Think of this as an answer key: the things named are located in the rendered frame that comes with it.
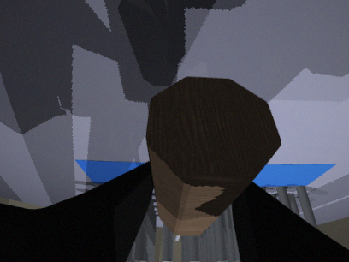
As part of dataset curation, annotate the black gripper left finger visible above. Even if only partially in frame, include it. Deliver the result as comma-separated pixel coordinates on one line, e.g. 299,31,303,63
0,161,154,262

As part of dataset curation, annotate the blue flat strip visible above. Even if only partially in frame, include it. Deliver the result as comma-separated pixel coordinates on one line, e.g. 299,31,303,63
75,159,336,187

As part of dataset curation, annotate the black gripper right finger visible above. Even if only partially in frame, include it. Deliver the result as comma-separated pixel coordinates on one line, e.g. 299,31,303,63
232,182,349,262

